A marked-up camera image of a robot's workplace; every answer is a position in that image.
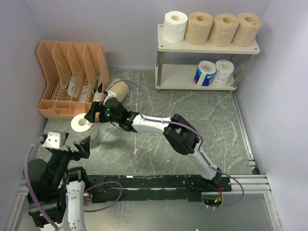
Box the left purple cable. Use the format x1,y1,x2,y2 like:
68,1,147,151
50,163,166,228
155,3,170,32
24,137,60,231

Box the peach plastic file organizer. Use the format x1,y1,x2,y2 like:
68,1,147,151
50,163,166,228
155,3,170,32
37,40,110,119

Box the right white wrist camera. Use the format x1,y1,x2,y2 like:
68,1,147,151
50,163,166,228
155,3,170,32
104,90,117,103

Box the white patterned paper roll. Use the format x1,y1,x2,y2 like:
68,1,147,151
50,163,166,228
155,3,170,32
212,60,234,85

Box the brown roll front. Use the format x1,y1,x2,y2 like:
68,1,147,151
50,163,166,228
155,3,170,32
232,13,263,47

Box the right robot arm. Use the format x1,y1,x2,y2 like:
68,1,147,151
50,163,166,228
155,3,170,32
84,97,222,192

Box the brown roll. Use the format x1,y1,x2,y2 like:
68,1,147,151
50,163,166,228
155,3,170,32
185,12,214,45
232,13,263,47
208,13,239,47
106,79,129,102

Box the white two-tier shelf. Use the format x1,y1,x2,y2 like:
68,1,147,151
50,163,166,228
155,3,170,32
155,24,260,92

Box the white roll front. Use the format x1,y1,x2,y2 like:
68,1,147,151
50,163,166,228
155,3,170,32
163,11,188,43

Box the papers in organizer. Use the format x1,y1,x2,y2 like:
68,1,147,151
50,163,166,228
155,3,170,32
66,76,102,103

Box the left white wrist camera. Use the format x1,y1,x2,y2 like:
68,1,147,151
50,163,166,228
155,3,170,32
42,131,65,149

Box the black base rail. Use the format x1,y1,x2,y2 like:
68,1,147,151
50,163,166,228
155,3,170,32
86,175,231,203

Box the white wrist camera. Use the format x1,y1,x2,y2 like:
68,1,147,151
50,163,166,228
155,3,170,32
42,131,65,149
104,90,117,103

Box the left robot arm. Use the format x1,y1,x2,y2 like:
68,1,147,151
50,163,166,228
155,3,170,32
24,132,90,231

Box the black pen in organizer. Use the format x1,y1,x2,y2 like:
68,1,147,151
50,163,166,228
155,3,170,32
92,74,102,94

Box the blue paper roll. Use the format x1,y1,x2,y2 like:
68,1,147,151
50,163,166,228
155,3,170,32
193,60,216,86

